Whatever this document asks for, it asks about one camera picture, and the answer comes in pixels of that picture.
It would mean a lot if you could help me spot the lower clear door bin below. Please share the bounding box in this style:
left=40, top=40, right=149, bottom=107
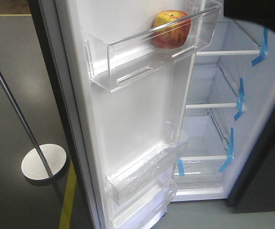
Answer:
left=111, top=180, right=178, bottom=229

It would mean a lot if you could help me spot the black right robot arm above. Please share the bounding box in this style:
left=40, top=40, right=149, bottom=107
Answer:
left=224, top=0, right=275, bottom=32

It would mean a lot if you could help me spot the metal stanchion post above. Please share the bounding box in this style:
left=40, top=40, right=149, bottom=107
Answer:
left=0, top=71, right=67, bottom=182

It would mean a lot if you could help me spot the clear crisper drawer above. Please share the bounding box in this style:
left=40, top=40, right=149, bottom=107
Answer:
left=173, top=156, right=228, bottom=189

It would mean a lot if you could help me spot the red yellow apple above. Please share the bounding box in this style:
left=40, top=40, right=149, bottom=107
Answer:
left=152, top=10, right=192, bottom=49

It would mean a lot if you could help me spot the dark grey fridge body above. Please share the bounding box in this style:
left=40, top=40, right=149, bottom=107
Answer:
left=174, top=19, right=275, bottom=213

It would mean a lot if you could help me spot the upper clear door bin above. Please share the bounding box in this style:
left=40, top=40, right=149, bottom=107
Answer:
left=83, top=0, right=222, bottom=92

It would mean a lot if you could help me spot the clear door bin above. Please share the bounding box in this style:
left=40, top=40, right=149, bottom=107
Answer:
left=104, top=133, right=189, bottom=206
left=111, top=180, right=178, bottom=229
left=83, top=0, right=222, bottom=92

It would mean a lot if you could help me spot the middle clear door bin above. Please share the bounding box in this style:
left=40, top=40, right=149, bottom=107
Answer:
left=104, top=133, right=189, bottom=206

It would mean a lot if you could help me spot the open fridge door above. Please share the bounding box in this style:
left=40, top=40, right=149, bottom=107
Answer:
left=27, top=0, right=224, bottom=229

